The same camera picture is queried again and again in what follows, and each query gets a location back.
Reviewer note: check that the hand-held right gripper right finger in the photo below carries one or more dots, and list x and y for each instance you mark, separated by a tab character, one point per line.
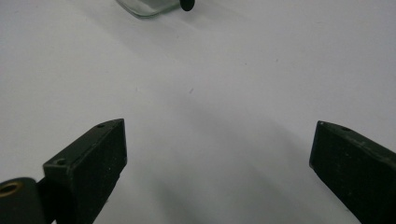
355	168

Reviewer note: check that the clear glass jar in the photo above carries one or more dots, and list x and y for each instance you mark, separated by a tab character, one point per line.
146	7

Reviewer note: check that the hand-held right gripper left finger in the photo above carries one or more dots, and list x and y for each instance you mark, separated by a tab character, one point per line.
93	161

